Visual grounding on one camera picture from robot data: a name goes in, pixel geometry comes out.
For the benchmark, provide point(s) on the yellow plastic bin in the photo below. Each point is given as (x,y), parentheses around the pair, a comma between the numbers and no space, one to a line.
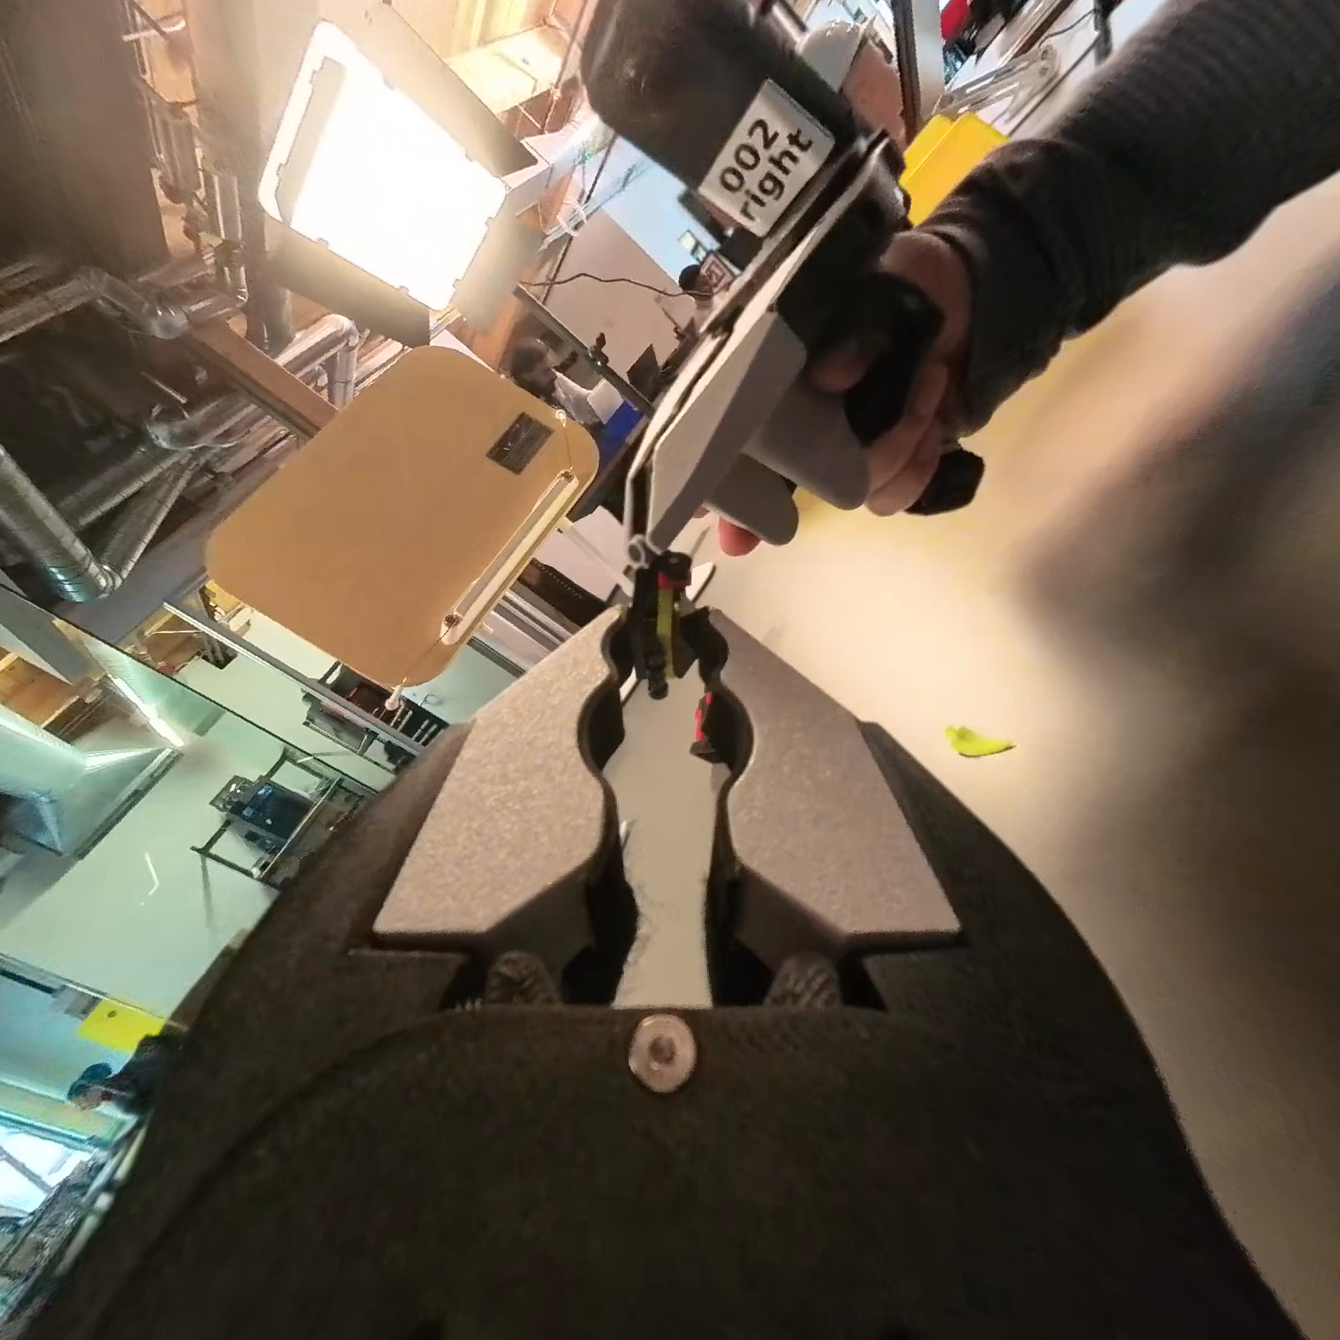
(948,156)

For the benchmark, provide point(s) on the wooden head desk lamp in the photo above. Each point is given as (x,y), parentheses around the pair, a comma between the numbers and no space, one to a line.
(398,523)

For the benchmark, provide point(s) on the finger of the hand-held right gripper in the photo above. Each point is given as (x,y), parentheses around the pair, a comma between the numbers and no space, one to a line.
(723,408)
(671,418)

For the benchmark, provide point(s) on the yellow sign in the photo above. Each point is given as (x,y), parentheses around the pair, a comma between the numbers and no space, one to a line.
(123,1021)

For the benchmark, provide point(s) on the silver spiral ventilation duct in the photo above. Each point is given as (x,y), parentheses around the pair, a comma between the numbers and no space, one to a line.
(63,544)

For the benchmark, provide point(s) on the person's right forearm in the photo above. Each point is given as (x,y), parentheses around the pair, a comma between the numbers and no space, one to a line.
(1152,177)

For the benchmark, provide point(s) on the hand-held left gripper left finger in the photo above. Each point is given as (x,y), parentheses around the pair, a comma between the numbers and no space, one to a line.
(492,838)

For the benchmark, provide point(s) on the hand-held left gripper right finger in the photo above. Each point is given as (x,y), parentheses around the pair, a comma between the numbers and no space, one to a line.
(838,838)

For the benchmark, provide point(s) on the blue plastic crate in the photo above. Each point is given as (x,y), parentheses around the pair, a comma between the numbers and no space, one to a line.
(623,415)

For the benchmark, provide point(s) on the person's right hand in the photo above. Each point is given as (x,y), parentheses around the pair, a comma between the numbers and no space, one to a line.
(908,466)

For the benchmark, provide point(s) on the small black lego assembly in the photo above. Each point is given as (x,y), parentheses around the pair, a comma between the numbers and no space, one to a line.
(663,617)

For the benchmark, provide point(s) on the studio light panel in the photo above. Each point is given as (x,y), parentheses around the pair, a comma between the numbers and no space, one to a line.
(388,177)

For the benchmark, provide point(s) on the lime green lego piece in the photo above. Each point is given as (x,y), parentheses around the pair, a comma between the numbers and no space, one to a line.
(978,743)

